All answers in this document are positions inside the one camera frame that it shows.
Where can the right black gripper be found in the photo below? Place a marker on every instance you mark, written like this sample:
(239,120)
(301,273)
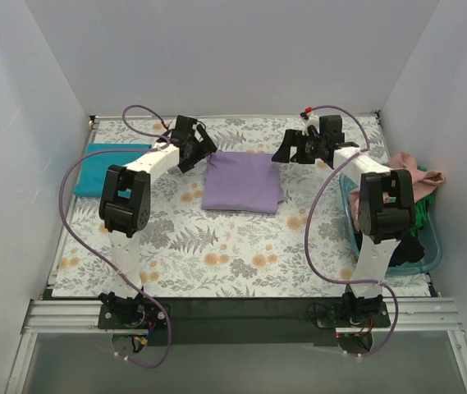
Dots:
(295,147)

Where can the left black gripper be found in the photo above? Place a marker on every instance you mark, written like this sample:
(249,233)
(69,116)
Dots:
(197,148)

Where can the purple t shirt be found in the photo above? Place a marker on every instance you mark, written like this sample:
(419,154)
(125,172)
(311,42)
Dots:
(242,181)

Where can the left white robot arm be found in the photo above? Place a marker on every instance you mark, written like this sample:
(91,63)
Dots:
(125,205)

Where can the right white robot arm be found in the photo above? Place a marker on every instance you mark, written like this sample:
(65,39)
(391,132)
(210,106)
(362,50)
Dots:
(386,199)

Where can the folded teal t shirt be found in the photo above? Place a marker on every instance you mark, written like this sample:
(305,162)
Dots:
(93,169)

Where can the pink t shirt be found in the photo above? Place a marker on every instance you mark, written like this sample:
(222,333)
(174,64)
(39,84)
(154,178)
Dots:
(423,180)

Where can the green t shirt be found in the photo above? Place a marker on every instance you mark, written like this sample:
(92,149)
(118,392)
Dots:
(424,213)

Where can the black t shirt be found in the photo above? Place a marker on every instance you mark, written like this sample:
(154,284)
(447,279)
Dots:
(409,250)

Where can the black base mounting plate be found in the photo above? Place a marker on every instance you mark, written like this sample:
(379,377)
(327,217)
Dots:
(232,321)

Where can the teal plastic basket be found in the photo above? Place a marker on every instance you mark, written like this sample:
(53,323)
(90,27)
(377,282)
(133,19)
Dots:
(427,235)

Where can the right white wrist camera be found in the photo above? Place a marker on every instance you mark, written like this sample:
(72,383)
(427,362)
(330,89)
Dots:
(310,121)

